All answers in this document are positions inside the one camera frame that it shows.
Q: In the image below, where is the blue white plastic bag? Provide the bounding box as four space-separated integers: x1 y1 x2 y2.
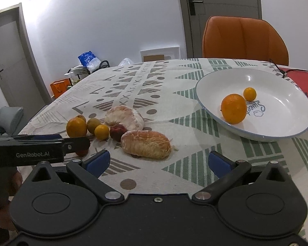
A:
78 51 101 73

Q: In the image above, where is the large orange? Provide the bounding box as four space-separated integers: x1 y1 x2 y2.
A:
66 117 87 138
220 93 247 124

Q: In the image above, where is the white foam packaging frame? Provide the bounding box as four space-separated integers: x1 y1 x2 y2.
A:
140 46 180 62

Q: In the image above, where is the red apple front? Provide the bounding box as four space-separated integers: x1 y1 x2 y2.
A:
75 148 89 157

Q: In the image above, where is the person's left hand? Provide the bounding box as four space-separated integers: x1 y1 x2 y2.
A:
0 171 23 231

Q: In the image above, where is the orange paper bag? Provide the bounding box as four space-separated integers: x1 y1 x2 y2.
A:
50 78 70 98

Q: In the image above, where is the large peeled pomelo half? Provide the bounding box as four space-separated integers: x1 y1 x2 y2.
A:
105 106 145 131

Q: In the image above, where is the clear plastic bag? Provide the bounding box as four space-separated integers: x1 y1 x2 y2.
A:
118 58 134 66

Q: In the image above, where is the orange leather chair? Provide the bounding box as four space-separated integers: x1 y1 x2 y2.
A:
202 16 289 66

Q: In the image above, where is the small peeled pomelo piece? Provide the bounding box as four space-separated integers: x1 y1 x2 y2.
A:
121 130 171 159

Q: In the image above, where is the grey door with handle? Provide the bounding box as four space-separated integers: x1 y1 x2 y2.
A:
180 0 262 58

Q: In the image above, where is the patterned white tablecloth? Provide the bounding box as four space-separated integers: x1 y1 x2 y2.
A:
23 58 308 240

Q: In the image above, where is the grey sofa cushion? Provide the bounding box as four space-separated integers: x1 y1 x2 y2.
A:
0 107 24 136

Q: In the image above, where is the brown pear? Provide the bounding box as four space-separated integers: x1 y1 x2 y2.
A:
76 114 87 123
87 118 101 134

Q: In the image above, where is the dark red apple back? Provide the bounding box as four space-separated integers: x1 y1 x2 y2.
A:
109 124 127 142

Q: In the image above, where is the black metal rack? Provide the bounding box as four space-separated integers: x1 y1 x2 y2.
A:
64 60 110 85

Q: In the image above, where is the small tangerine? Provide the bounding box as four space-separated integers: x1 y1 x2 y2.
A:
243 87 257 102
94 124 109 141

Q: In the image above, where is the white ceramic plate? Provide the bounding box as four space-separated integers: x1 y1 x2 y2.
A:
195 68 308 142

